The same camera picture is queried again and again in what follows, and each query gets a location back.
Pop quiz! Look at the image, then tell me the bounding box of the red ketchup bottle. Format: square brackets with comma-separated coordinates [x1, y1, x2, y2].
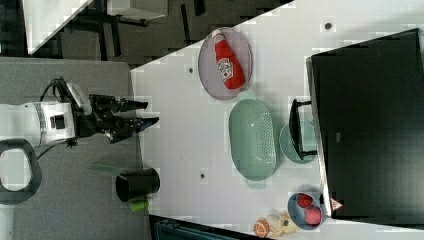
[212, 30, 245, 90]

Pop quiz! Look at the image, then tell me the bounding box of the peeled banana toy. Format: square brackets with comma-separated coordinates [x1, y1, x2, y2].
[265, 213, 299, 238]

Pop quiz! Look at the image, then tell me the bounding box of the red strawberry toy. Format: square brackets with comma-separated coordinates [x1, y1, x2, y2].
[297, 194, 313, 208]

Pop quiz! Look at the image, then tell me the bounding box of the mint green cup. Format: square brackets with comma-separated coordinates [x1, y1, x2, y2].
[279, 120, 319, 165]

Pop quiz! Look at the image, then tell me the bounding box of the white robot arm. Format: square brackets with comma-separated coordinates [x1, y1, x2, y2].
[1, 94, 159, 147]

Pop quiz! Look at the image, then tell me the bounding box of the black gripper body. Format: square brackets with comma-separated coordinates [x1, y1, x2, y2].
[74, 94, 135, 144]

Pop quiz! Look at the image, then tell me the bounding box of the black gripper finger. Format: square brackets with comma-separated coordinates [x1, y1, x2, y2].
[135, 117, 159, 133]
[119, 99, 148, 112]

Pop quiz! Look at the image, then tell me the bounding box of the grey round plate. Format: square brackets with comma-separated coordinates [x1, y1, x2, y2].
[198, 27, 253, 100]

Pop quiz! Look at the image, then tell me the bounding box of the black cylinder container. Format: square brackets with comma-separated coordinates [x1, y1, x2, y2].
[115, 168, 160, 202]

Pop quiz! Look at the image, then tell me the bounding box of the pink strawberry toy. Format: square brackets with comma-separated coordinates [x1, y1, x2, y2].
[305, 206, 322, 225]

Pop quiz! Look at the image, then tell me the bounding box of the orange slice toy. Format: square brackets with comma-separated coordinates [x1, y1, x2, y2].
[253, 218, 270, 238]

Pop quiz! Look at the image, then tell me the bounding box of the small blue bowl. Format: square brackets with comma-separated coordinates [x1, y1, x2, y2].
[287, 192, 324, 231]

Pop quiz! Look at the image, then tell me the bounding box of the black toaster oven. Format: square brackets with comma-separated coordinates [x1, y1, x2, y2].
[289, 29, 424, 229]

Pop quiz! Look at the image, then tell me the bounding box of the mint green strainer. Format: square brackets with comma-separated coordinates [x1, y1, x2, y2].
[228, 91, 278, 190]

